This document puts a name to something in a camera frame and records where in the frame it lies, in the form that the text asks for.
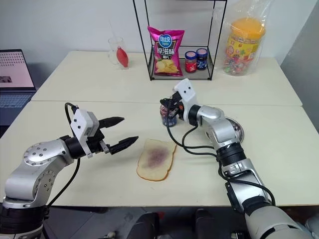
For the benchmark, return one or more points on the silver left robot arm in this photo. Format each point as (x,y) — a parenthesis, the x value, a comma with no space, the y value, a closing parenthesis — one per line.
(37,155)

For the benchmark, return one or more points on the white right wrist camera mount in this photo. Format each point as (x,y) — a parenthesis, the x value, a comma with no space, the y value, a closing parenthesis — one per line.
(187,93)

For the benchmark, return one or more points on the bread slice with purple jam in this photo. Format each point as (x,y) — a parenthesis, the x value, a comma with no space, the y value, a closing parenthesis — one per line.
(155,160)

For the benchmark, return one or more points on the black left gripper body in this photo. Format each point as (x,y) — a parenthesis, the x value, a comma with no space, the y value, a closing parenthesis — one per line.
(96,142)

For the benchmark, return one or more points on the thin clear straw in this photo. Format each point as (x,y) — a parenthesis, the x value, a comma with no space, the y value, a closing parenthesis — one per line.
(113,31)

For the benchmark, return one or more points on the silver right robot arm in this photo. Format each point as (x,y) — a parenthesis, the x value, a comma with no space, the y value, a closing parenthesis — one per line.
(224,139)

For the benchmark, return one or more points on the pink potato chips bag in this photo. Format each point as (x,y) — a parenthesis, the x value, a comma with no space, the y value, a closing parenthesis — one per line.
(166,53)

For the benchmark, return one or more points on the blue-label lidded jam jar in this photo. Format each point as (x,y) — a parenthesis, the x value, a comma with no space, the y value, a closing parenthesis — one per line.
(202,61)

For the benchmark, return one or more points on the shiny metal bowl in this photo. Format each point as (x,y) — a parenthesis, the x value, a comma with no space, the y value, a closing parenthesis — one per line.
(239,132)

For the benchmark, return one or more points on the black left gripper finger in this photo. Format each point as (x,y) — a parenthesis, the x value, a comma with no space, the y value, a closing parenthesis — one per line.
(124,143)
(112,121)

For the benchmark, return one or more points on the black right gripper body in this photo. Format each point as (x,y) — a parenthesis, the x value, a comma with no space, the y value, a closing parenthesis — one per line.
(177,104)

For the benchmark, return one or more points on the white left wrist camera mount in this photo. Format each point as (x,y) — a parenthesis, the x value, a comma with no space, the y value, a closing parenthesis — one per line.
(80,122)

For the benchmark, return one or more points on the grey laptop computer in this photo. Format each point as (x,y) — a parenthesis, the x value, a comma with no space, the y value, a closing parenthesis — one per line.
(15,72)

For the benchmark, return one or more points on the red pepper-shaped toy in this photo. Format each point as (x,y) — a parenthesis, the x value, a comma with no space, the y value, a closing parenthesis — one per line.
(123,57)

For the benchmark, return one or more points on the clear plastic bag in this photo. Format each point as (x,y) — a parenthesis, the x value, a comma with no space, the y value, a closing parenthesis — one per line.
(224,15)

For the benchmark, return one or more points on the orange-lid candy jar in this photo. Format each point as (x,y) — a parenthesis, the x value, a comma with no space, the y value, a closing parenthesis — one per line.
(243,47)

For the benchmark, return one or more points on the open blue-label jam jar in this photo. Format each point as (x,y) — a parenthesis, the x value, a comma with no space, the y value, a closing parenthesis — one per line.
(167,119)

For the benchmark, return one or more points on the red-label jam jar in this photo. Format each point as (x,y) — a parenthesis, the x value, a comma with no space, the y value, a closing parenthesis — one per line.
(191,63)

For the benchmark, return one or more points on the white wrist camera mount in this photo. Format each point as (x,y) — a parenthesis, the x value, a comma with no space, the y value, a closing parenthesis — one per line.
(187,93)
(80,122)

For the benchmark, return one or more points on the clear drinking glass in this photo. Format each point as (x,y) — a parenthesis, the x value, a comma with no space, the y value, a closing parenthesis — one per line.
(112,53)

